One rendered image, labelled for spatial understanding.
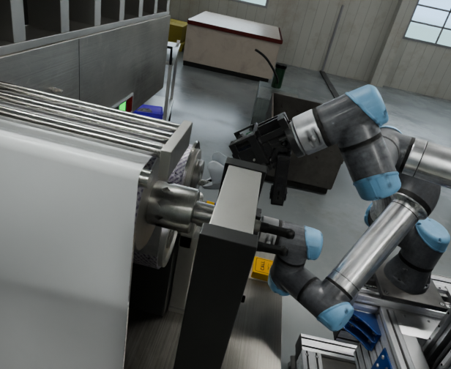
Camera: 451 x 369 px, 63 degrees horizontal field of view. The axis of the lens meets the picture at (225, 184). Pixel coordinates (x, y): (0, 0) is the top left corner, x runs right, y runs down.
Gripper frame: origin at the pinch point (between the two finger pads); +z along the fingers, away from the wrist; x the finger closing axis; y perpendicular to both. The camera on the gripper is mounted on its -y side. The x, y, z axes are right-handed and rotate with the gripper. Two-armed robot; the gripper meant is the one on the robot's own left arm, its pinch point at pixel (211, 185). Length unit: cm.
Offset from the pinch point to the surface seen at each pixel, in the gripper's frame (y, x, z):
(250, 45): -22, -627, 72
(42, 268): 11.3, 33.3, 11.2
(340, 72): -194, -875, -57
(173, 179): 5.8, 4.0, 4.3
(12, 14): 43.8, 3.8, 13.2
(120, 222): 12.9, 33.2, -2.9
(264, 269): -36.6, -17.1, 6.8
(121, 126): 21.5, 26.6, -5.9
